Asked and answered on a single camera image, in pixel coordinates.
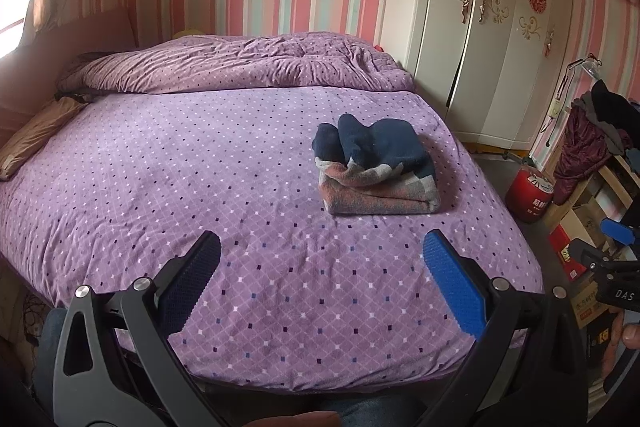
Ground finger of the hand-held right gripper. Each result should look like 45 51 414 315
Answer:
600 217 640 249
567 237 621 277

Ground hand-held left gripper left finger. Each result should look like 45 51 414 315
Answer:
52 229 232 427

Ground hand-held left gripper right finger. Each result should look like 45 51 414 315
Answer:
414 229 589 427

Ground navy patterned knit sweater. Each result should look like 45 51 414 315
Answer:
312 113 442 216

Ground pile of dark clothes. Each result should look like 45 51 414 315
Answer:
571 79 640 175

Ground person's right hand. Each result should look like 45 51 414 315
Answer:
600 309 640 378

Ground person's left hand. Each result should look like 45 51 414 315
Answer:
242 410 342 427

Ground red box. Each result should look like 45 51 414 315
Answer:
548 223 589 279

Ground brown cardboard box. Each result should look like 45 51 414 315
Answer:
571 281 610 329

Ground wooden shelf rack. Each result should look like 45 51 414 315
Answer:
542 152 640 260

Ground red metal canister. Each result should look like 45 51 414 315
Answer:
504 163 557 224

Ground maroon jacket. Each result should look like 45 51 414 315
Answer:
552 104 610 206

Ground bed with purple dotted sheet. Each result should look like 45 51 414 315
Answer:
0 84 546 395

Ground person's jeans leg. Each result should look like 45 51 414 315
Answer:
31 306 72 410

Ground tan pillow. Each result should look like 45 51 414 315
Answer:
0 97 90 182

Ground purple dotted quilt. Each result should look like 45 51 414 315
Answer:
59 32 416 95

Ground dark brown cloth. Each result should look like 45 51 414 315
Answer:
54 52 118 102

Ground white wardrobe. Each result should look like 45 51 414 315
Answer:
404 0 577 154

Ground pink padded headboard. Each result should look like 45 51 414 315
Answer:
0 6 140 148

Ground wall socket with cable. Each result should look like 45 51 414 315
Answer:
544 57 571 148

